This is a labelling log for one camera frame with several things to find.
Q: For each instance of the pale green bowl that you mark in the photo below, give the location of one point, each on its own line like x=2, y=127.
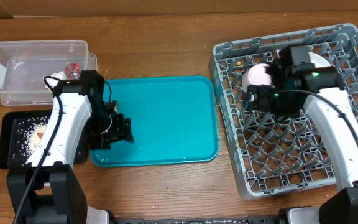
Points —
x=318, y=60

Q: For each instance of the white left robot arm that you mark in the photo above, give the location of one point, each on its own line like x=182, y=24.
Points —
x=45, y=189

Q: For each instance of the pile of rice grains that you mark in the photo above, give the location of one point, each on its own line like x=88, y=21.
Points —
x=26, y=140

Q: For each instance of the pink bowl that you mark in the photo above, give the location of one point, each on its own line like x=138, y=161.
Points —
x=256, y=75

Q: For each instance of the teal serving tray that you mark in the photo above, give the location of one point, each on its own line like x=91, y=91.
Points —
x=173, y=121

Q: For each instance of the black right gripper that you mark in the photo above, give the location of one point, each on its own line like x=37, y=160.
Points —
x=264, y=94

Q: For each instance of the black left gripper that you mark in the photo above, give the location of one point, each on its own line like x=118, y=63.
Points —
x=121, y=130

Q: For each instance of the white tissue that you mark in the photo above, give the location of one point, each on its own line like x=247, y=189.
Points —
x=52, y=80

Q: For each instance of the black plastic tray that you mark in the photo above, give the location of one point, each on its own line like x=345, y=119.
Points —
x=10, y=157

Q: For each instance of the grey dishwasher rack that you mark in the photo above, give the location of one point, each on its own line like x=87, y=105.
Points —
x=270, y=158

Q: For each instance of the clear plastic waste bin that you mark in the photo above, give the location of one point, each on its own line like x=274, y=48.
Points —
x=23, y=64

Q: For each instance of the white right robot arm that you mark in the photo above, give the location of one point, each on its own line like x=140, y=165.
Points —
x=292, y=82

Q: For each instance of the red snack wrapper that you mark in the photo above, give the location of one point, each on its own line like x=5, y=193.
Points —
x=72, y=71

